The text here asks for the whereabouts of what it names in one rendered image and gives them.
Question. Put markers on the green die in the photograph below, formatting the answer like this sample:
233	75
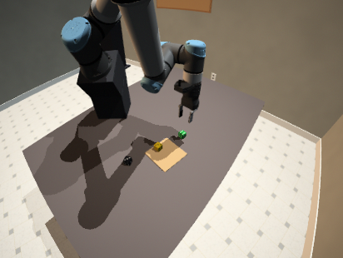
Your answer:
182	134

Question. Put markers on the peach flat mat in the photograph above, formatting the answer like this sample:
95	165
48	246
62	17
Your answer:
168	156

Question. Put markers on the yellow die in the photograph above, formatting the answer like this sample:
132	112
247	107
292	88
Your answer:
158	146

